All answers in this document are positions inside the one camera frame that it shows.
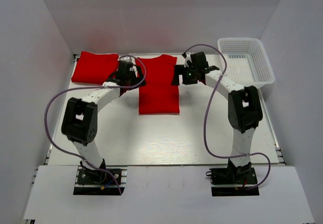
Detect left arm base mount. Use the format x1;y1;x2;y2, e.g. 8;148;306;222
73;166;127;196

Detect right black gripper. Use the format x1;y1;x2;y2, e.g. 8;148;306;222
171;64;198;86

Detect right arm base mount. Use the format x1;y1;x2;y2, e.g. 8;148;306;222
205;167;259;197

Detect red t-shirt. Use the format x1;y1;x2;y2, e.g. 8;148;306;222
71;51;119;85
136;54;180;115

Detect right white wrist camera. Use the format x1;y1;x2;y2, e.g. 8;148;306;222
182;53;193;68

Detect folded red t-shirt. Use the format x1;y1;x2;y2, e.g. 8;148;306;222
71;51;119;85

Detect white plastic basket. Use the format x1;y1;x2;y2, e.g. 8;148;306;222
218;37;275;89

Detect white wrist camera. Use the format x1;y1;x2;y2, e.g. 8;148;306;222
182;53;193;68
118;55;133;63

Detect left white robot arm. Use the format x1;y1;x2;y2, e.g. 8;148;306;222
61;60;147;183

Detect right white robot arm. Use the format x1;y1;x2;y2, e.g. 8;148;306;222
172;52;263;183

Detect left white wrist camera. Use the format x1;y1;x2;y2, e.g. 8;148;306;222
118;55;133;63

